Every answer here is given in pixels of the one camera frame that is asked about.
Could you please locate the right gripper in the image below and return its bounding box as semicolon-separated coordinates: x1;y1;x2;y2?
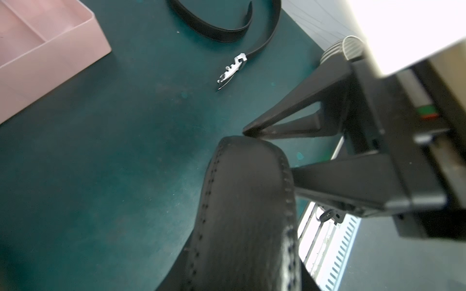
243;54;466;240

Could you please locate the long black belt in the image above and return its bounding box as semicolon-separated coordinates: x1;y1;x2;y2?
159;136;318;291

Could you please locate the pink divided storage box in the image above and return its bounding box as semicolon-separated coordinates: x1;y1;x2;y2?
1;1;112;122

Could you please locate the white ribbed cup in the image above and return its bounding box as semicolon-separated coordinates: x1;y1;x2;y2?
319;35;365;65

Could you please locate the white vent strip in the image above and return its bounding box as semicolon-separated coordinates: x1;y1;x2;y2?
316;215;361;291

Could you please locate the black belt right side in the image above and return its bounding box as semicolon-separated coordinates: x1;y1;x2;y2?
168;0;282;90

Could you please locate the front aluminium frame rail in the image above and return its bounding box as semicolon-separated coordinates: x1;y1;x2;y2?
298;202;345;276

